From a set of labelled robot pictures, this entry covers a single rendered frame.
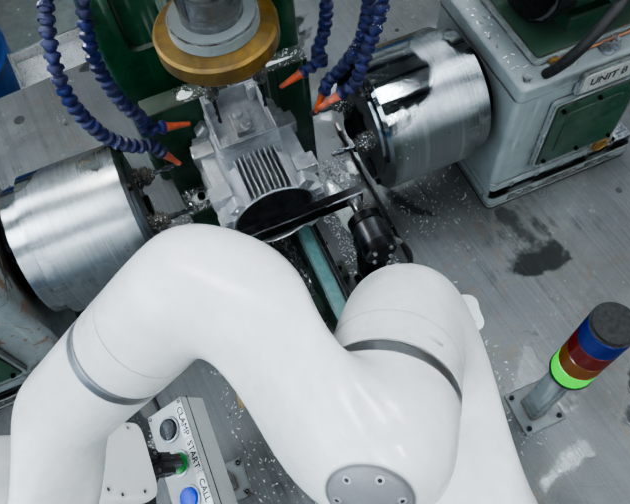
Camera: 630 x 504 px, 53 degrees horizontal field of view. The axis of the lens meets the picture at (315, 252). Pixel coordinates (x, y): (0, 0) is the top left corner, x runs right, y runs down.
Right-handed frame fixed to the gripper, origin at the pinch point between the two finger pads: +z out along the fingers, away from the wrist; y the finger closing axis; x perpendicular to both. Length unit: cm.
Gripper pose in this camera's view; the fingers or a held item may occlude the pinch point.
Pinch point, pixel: (164, 464)
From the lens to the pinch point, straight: 92.5
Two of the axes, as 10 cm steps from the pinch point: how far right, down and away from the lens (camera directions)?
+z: 5.1, 2.2, 8.3
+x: -7.7, 5.5, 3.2
